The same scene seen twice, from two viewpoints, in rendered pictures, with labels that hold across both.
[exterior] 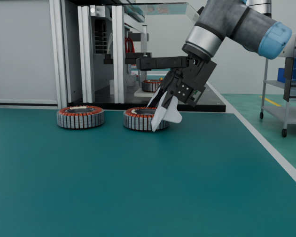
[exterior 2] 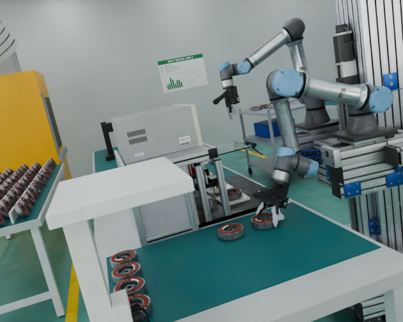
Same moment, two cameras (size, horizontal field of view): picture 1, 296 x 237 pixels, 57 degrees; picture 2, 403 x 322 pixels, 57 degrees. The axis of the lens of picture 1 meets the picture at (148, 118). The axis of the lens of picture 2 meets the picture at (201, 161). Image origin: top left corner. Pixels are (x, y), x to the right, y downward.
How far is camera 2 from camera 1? 1.18 m
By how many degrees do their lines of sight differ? 20
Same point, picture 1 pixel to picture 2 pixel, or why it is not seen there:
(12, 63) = (157, 211)
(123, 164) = (288, 245)
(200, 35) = (281, 175)
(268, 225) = (351, 245)
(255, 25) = (304, 165)
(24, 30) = not seen: hidden behind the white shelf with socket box
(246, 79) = (214, 132)
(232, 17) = (293, 163)
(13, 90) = (160, 228)
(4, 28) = not seen: hidden behind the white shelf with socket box
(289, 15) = (238, 59)
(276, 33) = (313, 167)
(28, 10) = not seen: hidden behind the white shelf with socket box
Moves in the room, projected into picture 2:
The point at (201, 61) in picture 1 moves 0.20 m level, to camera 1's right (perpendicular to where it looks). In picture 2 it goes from (283, 185) to (318, 173)
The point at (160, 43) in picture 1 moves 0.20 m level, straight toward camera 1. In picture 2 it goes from (110, 115) to (112, 115)
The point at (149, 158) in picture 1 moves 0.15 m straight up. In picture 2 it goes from (293, 239) to (288, 204)
